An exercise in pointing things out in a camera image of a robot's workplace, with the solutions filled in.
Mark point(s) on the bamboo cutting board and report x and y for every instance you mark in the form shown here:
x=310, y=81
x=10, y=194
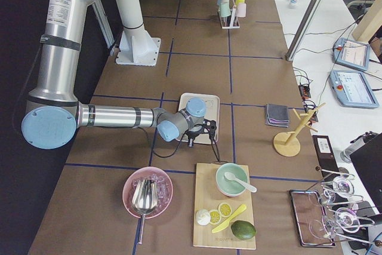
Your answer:
x=208, y=196

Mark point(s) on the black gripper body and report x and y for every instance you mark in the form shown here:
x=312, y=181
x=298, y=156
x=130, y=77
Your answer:
x=191, y=136

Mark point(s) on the teach pendant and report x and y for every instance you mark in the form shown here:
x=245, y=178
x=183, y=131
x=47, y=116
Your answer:
x=352, y=54
x=352, y=89

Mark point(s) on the green bowl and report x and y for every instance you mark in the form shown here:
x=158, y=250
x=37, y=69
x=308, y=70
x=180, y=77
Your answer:
x=231, y=187

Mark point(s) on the lemon slice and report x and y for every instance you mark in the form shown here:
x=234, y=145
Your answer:
x=215, y=217
x=225, y=209

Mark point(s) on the white wire cup rack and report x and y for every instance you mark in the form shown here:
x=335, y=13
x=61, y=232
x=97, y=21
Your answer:
x=230, y=22

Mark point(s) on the pink bowl with ice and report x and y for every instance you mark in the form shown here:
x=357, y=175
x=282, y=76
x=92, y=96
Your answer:
x=158, y=179

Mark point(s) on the pink cup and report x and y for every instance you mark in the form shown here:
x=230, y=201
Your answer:
x=241, y=10

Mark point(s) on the grey folded cloth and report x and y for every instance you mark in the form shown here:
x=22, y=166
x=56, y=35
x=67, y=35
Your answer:
x=277, y=115

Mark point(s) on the metal ice scoop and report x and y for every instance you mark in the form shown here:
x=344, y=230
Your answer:
x=145, y=200

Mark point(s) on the aluminium frame post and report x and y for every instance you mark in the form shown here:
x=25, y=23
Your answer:
x=302, y=29

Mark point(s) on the black box with label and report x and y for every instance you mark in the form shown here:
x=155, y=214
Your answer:
x=324, y=152

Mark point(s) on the yellow plastic knife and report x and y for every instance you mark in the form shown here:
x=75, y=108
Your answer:
x=222, y=226

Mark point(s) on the beige rabbit serving tray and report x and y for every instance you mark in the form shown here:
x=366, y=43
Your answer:
x=212, y=112

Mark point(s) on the wooden mug tree stand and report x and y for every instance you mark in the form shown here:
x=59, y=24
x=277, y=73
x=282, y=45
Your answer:
x=287, y=143

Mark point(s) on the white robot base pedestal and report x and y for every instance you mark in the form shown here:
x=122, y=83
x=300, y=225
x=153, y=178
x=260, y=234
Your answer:
x=136, y=47

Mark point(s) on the near teach pendant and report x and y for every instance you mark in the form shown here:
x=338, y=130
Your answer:
x=352, y=89

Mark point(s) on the far teach pendant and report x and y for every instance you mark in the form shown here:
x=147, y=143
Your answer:
x=352, y=54

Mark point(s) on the black glass rack tray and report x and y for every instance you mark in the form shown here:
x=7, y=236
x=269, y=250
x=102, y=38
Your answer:
x=308, y=211

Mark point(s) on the avocado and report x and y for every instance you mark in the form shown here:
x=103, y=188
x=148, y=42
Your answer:
x=243, y=230

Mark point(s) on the green cup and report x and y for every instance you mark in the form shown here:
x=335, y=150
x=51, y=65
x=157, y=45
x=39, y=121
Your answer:
x=224, y=9

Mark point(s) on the white spoon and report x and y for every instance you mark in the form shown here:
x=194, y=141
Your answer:
x=232, y=177

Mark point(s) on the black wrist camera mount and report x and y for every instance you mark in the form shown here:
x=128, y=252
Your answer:
x=210, y=127

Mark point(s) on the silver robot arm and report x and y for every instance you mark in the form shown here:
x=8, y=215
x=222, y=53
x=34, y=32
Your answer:
x=53, y=112

